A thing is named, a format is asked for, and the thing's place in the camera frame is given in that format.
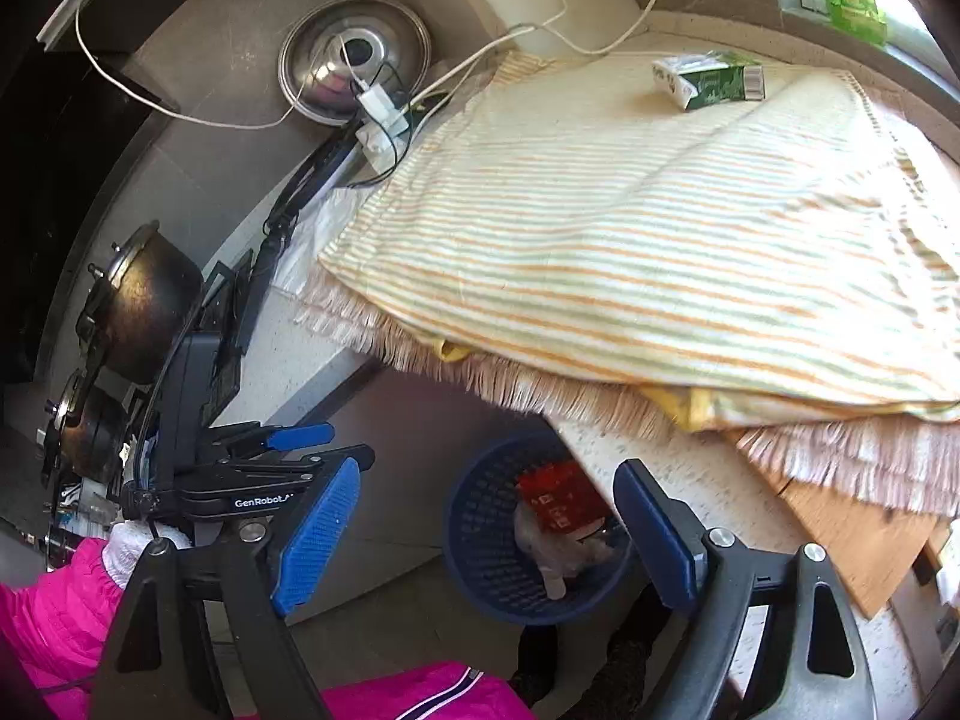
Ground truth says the green and white milk carton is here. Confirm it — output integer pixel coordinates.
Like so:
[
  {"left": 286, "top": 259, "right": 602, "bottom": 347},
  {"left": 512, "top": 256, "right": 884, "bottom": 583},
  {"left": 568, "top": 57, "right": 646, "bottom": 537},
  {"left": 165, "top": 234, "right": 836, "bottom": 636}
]
[{"left": 651, "top": 51, "right": 766, "bottom": 113}]

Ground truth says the striped cloth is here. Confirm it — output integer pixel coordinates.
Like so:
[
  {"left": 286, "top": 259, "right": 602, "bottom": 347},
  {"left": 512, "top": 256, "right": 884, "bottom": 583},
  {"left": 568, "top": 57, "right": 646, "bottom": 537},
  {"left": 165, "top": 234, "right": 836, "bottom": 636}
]
[{"left": 319, "top": 52, "right": 960, "bottom": 425}]

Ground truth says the white cable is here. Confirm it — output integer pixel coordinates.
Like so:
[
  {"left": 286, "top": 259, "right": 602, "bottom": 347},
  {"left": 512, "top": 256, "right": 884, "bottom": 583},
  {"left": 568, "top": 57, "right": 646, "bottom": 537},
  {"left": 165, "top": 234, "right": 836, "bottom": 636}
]
[{"left": 73, "top": 0, "right": 662, "bottom": 166}]

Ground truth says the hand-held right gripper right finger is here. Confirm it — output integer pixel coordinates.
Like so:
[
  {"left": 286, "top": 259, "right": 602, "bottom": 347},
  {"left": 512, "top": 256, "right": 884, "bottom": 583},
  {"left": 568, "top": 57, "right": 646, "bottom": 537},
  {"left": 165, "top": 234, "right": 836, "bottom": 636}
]
[{"left": 612, "top": 457, "right": 876, "bottom": 720}]

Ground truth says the yellow cloth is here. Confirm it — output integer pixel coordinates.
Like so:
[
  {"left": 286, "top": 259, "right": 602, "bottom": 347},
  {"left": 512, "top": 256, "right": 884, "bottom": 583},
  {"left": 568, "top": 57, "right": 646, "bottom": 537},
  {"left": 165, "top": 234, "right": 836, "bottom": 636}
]
[{"left": 437, "top": 340, "right": 725, "bottom": 432}]

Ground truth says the person's left hand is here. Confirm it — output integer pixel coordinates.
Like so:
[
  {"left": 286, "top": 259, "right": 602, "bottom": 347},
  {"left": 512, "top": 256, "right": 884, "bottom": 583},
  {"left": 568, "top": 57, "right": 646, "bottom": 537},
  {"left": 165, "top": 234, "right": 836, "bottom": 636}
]
[{"left": 101, "top": 517, "right": 196, "bottom": 590}]

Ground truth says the white charger adapter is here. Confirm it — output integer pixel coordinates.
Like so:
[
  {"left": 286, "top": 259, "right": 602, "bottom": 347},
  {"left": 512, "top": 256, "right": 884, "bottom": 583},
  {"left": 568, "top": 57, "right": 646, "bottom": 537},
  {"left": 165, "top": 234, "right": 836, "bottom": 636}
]
[{"left": 356, "top": 86, "right": 413, "bottom": 136}]

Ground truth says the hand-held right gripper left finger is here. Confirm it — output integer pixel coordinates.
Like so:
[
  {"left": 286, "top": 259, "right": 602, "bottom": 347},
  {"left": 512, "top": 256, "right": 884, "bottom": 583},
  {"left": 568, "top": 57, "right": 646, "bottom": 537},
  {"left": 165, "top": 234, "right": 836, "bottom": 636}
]
[{"left": 88, "top": 456, "right": 362, "bottom": 720}]

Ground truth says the person's black shoe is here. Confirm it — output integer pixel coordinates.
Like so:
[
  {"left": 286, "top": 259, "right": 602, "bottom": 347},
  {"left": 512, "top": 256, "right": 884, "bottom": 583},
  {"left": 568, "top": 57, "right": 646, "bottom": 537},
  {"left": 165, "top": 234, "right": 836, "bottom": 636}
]
[
  {"left": 600, "top": 586, "right": 670, "bottom": 720},
  {"left": 516, "top": 624, "right": 561, "bottom": 707}
]

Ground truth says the black cable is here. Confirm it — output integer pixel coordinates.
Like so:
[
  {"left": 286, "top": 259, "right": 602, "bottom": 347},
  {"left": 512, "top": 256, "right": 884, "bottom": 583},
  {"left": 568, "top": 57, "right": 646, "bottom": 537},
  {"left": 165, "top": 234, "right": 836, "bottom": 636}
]
[{"left": 236, "top": 90, "right": 451, "bottom": 361}]

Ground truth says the red and white tissue packet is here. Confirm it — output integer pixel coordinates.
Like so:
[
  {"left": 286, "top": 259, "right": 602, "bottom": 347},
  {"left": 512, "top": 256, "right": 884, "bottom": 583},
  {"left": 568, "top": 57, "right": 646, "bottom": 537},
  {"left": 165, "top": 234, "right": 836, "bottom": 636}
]
[{"left": 517, "top": 461, "right": 612, "bottom": 541}]

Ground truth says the person's pink jacket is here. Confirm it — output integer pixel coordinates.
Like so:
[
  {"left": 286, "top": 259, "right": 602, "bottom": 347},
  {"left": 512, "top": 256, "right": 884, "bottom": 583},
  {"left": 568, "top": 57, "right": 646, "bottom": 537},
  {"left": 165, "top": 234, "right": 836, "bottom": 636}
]
[{"left": 319, "top": 661, "right": 537, "bottom": 720}]

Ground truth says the white plastic sheet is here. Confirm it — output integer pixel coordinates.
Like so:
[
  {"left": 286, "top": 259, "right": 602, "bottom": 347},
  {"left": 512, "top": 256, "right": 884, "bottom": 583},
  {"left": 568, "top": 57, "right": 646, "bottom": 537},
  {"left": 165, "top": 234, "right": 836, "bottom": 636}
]
[{"left": 274, "top": 187, "right": 365, "bottom": 293}]

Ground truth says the pink fringed cloth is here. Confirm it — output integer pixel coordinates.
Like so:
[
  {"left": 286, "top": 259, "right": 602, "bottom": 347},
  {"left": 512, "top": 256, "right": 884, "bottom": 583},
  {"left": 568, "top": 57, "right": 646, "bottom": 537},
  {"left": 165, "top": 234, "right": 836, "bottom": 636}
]
[{"left": 292, "top": 262, "right": 960, "bottom": 518}]

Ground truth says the black metal rack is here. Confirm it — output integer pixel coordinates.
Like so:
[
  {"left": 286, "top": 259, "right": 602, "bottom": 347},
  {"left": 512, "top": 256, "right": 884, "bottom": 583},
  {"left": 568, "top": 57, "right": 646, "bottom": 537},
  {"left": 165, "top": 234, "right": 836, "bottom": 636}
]
[{"left": 201, "top": 251, "right": 257, "bottom": 421}]

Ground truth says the person's left black shoe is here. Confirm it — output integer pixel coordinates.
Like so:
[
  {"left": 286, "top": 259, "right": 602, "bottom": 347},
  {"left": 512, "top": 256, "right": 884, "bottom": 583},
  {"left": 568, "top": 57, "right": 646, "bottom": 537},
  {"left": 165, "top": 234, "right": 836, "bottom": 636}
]
[{"left": 516, "top": 624, "right": 561, "bottom": 707}]

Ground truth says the person's right black shoe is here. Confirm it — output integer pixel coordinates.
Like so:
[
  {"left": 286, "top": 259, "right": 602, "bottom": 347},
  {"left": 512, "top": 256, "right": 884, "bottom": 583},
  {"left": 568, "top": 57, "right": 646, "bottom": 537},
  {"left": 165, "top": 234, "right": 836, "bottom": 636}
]
[{"left": 600, "top": 586, "right": 670, "bottom": 720}]

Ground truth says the person's left forearm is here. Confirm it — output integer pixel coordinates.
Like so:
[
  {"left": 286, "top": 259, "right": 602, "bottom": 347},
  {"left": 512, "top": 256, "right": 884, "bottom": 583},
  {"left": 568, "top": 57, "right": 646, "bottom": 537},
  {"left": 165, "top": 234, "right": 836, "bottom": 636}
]
[{"left": 0, "top": 536, "right": 126, "bottom": 720}]

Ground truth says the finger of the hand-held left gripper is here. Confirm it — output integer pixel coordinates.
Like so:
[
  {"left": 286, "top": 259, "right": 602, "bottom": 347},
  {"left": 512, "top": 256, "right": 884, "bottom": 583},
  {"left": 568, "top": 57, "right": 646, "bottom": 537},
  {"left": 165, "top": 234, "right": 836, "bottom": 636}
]
[
  {"left": 216, "top": 442, "right": 375, "bottom": 497},
  {"left": 205, "top": 421, "right": 336, "bottom": 460}
]

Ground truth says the black cooking pot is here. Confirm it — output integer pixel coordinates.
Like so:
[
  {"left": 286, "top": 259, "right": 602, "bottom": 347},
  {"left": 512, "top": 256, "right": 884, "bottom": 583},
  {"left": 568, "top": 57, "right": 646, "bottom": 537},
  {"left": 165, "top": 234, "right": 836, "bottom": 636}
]
[
  {"left": 79, "top": 221, "right": 203, "bottom": 383},
  {"left": 41, "top": 371, "right": 136, "bottom": 485}
]

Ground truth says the steel pot lid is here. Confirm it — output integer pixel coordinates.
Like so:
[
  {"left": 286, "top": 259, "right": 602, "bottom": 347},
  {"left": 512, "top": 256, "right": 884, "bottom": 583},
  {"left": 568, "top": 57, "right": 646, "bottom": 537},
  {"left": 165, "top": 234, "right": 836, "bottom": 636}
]
[{"left": 277, "top": 0, "right": 434, "bottom": 125}]

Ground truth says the white plastic wrapper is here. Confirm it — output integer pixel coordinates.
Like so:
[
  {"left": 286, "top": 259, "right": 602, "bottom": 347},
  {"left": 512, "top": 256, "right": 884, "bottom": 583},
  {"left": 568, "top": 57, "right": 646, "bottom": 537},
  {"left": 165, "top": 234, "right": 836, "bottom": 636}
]
[{"left": 514, "top": 502, "right": 616, "bottom": 601}]

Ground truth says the blue plastic waste basket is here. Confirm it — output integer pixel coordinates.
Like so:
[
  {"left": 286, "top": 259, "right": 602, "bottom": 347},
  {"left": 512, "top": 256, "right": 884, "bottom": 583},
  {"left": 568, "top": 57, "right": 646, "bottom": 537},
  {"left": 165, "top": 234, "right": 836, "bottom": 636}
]
[{"left": 446, "top": 431, "right": 638, "bottom": 627}]

